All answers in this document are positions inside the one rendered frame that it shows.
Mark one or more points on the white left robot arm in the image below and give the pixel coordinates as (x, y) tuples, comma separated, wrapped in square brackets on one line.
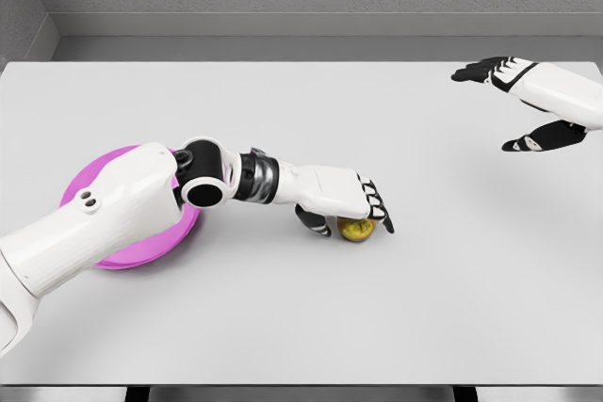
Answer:
[(141, 204)]

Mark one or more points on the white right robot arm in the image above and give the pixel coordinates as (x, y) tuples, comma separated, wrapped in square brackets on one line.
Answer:
[(594, 103)]

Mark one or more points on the pink plate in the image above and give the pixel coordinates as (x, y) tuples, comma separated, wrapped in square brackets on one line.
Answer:
[(141, 258)]

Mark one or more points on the yellow apple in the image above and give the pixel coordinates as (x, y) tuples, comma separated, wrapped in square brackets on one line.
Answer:
[(356, 229)]

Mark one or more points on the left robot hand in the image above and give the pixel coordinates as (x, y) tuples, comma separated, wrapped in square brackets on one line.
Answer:
[(339, 192)]

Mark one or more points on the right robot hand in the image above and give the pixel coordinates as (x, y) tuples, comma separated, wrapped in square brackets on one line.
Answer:
[(542, 91)]

